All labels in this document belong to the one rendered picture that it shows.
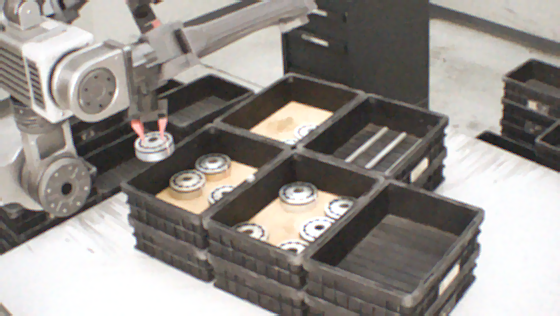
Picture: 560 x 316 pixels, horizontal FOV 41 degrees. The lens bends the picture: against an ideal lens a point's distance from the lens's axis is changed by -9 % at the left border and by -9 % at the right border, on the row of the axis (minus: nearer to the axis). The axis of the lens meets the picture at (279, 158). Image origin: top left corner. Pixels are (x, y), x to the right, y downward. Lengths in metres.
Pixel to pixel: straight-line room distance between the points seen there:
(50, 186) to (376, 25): 2.18
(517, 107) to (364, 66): 0.73
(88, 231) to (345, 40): 1.63
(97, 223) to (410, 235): 0.96
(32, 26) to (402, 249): 1.06
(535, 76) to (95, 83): 2.63
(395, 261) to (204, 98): 1.78
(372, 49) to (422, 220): 1.66
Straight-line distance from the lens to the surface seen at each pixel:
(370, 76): 3.71
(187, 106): 3.53
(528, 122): 3.54
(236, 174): 2.36
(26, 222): 2.90
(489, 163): 2.66
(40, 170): 1.82
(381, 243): 2.06
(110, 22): 5.27
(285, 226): 2.13
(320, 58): 3.74
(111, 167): 3.38
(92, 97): 1.50
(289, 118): 2.63
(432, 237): 2.09
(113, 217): 2.49
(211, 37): 1.66
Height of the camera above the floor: 2.07
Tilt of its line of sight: 31 degrees down
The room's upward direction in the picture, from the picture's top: 4 degrees counter-clockwise
